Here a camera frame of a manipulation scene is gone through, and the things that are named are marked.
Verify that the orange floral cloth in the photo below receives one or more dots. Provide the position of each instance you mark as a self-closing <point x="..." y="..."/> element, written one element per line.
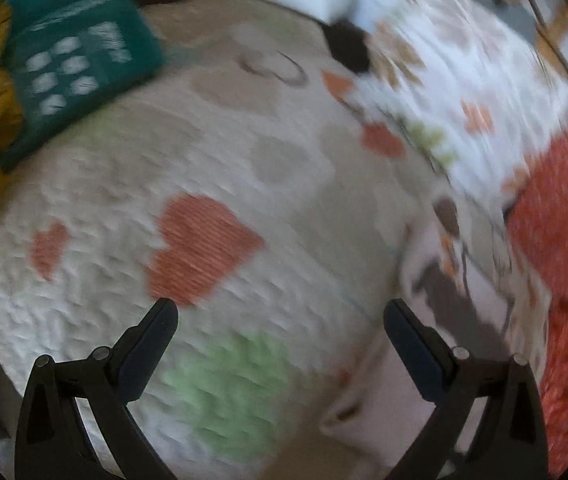
<point x="559" y="220"/>

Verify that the wooden chair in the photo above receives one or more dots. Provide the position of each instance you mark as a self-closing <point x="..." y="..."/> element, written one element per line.
<point x="559" y="25"/>

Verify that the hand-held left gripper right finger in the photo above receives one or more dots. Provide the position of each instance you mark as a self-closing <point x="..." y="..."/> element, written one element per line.
<point x="414" y="345"/>

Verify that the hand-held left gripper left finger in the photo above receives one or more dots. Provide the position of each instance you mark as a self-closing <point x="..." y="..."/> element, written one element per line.
<point x="146" y="342"/>

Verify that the heart patterned quilt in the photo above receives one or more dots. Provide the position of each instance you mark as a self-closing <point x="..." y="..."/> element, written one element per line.
<point x="113" y="170"/>

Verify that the white floral cloth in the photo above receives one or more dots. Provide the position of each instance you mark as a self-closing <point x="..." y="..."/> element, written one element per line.
<point x="464" y="60"/>

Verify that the teal printed cloth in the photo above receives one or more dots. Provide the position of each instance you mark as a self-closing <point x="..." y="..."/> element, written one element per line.
<point x="78" y="35"/>

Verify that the black object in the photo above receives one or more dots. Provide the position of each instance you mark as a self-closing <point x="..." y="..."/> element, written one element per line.
<point x="348" y="47"/>

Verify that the pale pink small garment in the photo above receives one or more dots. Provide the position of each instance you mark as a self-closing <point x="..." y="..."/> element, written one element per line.
<point x="399" y="400"/>

